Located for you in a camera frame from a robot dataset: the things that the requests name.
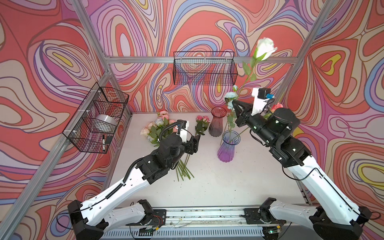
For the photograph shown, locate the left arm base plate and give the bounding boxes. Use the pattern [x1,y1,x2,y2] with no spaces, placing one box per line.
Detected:
[127,209,167,228]

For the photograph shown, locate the white rose stem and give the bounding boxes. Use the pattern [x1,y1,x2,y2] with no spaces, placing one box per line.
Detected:
[220,37,278,146]

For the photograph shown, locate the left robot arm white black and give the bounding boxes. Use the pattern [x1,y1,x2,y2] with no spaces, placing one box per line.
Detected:
[68,133,201,240]

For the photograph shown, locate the red glass vase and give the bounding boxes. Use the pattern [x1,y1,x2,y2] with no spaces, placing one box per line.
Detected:
[209,107,227,137]

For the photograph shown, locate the left black wire basket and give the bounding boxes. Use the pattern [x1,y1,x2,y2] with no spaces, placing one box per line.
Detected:
[63,83,129,154]

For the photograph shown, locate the light blue flower stem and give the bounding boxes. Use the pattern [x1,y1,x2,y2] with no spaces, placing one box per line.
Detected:
[225,85,239,143]

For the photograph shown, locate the black wire basket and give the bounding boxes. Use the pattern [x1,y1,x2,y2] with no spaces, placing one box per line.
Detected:
[173,50,238,86]
[63,83,129,154]

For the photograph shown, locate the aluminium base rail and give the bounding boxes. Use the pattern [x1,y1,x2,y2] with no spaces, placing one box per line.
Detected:
[83,205,325,229]

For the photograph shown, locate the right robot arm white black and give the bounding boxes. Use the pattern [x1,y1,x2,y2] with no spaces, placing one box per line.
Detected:
[233,100,372,240]

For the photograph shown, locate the black marker pen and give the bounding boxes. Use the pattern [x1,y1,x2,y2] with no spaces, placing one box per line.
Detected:
[102,135,106,153]

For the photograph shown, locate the purple glass vase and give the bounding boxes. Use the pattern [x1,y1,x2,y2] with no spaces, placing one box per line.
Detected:
[217,131,241,163]

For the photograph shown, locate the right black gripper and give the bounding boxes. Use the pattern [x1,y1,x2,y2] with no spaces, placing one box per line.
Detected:
[232,99,277,146]

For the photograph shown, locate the pale pink flower bunch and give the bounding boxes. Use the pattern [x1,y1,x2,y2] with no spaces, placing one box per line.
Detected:
[141,110,194,181]

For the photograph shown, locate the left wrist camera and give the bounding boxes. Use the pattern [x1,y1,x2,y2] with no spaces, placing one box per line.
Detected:
[176,120,190,143]

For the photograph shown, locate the silver tape roll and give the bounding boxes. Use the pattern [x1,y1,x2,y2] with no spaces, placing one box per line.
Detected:
[95,114,118,133]

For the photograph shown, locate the coral pink rose stem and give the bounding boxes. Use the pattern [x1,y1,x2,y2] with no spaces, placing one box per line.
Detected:
[236,99,283,134]

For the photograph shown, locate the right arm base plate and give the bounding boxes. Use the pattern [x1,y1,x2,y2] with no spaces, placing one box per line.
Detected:
[242,208,287,226]

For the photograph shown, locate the back black wire basket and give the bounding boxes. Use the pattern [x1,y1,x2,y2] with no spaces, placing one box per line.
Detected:
[173,50,238,86]

